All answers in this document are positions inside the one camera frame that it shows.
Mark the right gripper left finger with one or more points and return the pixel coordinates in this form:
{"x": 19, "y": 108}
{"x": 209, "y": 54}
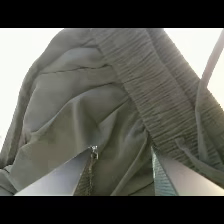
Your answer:
{"x": 63, "y": 178}

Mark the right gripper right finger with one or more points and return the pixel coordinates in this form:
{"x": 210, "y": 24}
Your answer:
{"x": 186, "y": 181}

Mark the black pants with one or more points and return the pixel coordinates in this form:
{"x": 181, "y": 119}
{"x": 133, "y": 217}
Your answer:
{"x": 100, "y": 86}

